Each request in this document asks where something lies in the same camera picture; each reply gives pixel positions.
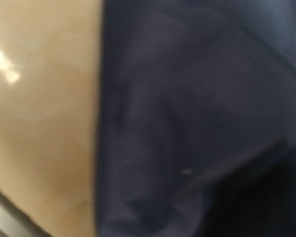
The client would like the aluminium front frame rail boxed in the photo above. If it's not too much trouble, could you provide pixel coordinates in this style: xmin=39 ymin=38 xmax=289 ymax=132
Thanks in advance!
xmin=0 ymin=193 xmax=50 ymax=237

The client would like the blue wrapping paper sheet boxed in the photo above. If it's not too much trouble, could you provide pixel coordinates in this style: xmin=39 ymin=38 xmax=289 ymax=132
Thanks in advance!
xmin=95 ymin=0 xmax=296 ymax=237

